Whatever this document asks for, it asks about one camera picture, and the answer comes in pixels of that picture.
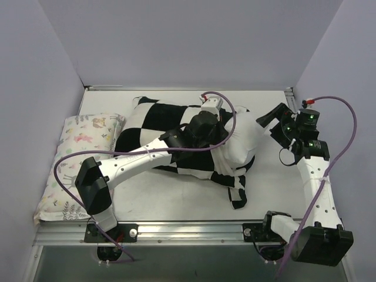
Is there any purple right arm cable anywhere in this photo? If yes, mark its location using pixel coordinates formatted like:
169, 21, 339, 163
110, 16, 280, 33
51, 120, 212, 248
273, 95, 358, 280

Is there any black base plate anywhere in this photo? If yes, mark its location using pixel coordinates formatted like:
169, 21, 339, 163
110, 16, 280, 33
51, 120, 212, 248
242, 222, 286, 244
84, 223, 139, 243

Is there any white pillow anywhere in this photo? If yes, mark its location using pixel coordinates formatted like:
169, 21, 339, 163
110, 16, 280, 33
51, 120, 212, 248
216, 106, 265, 175

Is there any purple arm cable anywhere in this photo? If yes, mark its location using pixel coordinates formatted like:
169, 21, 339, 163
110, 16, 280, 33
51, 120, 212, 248
273, 95, 358, 280
52, 91, 237, 262

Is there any aluminium front rail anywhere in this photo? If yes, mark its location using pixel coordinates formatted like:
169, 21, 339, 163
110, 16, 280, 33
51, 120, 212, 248
33, 220, 278, 247

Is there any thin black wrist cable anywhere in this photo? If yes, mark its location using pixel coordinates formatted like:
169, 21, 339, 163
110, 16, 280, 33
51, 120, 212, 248
278, 146, 300, 167

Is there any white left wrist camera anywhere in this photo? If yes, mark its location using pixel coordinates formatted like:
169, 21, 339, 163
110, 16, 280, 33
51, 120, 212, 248
200, 94, 223, 116

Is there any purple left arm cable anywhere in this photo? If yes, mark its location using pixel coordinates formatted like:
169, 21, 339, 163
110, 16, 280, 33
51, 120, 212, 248
52, 91, 237, 262

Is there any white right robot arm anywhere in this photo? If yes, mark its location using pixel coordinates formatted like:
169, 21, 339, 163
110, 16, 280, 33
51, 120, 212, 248
256, 103, 354, 267

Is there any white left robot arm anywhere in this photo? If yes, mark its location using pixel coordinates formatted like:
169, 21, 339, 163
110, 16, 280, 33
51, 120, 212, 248
75, 110, 230, 241

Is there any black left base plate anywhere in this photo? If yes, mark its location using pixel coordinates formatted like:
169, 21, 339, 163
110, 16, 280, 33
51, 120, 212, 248
84, 223, 139, 243

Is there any aluminium rail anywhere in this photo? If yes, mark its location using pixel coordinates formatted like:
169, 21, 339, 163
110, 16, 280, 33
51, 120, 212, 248
284, 87, 299, 113
33, 220, 278, 247

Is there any aluminium right side rail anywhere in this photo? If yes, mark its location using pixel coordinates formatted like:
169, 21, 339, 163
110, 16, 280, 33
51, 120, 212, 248
284, 87, 299, 113

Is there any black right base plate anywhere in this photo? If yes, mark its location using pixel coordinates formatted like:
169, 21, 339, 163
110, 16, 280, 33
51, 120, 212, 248
242, 222, 286, 244

